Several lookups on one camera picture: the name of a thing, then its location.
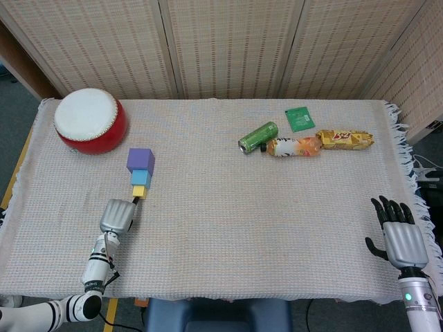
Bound red drum white skin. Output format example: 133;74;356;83
53;88;129;156

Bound green drink can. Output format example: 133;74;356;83
237;121;279;155

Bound woven folding screen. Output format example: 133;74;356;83
0;0;443;145

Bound black floor cable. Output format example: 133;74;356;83
98;304;148;328

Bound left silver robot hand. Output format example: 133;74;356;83
99;196;141;234

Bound yellow biscuit pack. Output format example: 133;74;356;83
315;129;375;151

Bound white cable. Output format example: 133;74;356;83
413;154;443;181

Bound blue seat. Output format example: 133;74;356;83
143;297;293;332

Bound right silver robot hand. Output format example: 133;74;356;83
365;195;428;269

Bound light blue cube block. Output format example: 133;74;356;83
130;169;153;190

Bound beige woven tablecloth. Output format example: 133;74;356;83
0;98;443;305

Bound green sachet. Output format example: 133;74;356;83
284;107;316;133

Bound orange juice bottle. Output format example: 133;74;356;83
260;136;323;159

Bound large purple foam cube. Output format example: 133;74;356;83
126;148;156;174

